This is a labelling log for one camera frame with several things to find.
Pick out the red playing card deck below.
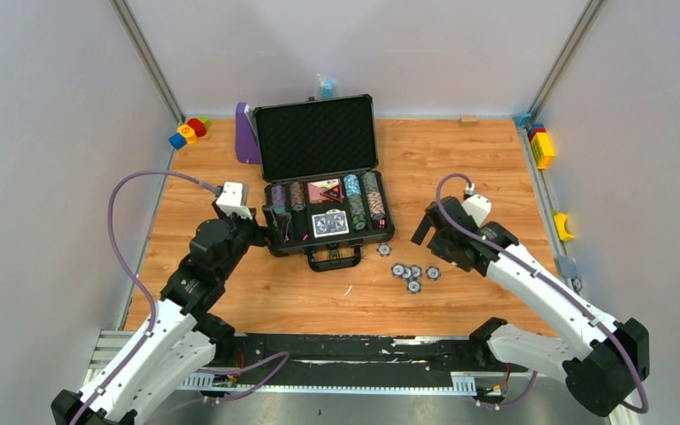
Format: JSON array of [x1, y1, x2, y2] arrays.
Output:
[[307, 179, 342, 204]]

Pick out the blue playing card deck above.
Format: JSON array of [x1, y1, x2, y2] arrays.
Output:
[[311, 212, 350, 238]]

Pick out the red triangular card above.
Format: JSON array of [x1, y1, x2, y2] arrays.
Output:
[[320, 184, 344, 203]]

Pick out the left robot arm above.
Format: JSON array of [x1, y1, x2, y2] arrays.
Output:
[[50, 207, 268, 424]]

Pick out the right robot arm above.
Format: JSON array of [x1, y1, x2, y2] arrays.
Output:
[[411, 197, 650, 417]]

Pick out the black poker set case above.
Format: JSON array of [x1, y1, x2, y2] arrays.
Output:
[[252, 94, 395, 272]]

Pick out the purple poker chip stack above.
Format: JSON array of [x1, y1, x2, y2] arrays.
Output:
[[271, 185, 287, 210]]

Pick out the brown poker chip stack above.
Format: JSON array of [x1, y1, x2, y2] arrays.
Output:
[[289, 182, 305, 212]]

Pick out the loose chip right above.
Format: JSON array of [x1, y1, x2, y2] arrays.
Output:
[[426, 266, 442, 281]]

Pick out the pink white poker chip stack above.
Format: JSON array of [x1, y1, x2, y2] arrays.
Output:
[[367, 191, 386, 220]]

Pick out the loose chip left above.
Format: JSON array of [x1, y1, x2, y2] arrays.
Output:
[[390, 263, 406, 278]]

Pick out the loose chip front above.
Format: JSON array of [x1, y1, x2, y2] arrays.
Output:
[[406, 279, 422, 294]]

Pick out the dark green poker chip stack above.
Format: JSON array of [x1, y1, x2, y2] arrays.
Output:
[[361, 172, 380, 195]]

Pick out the purple stand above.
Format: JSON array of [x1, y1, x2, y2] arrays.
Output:
[[235, 102, 261, 165]]

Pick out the light blue poker chip stack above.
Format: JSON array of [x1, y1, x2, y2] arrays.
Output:
[[344, 174, 361, 197]]

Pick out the yellow curved toy piece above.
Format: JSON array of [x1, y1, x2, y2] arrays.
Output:
[[552, 211, 575, 243]]

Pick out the small wooden block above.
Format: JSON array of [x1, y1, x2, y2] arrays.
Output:
[[458, 115, 479, 127]]

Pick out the coloured toy cylinders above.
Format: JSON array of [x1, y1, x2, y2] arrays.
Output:
[[168, 116, 212, 150]]

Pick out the yellow red toy brick block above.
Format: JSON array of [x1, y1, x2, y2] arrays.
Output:
[[528, 123, 556, 170]]

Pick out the light blue bottle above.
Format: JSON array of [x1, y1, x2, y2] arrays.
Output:
[[316, 74, 339, 100]]

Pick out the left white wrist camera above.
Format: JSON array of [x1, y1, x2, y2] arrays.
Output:
[[215, 182, 254, 220]]

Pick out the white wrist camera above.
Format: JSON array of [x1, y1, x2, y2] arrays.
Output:
[[461, 194, 492, 228], [215, 182, 254, 220]]

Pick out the loose chip near handle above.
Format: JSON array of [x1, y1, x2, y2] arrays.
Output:
[[377, 243, 391, 257]]

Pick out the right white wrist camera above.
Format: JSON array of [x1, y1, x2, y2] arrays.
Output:
[[461, 194, 492, 228]]

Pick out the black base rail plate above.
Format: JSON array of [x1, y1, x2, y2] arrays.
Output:
[[208, 333, 526, 374]]

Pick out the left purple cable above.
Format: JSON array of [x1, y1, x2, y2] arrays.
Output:
[[66, 170, 290, 425]]

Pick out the purple cable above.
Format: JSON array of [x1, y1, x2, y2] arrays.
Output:
[[436, 173, 650, 415], [66, 170, 290, 425]]

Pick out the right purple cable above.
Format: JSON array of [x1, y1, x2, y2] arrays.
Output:
[[436, 173, 650, 415]]

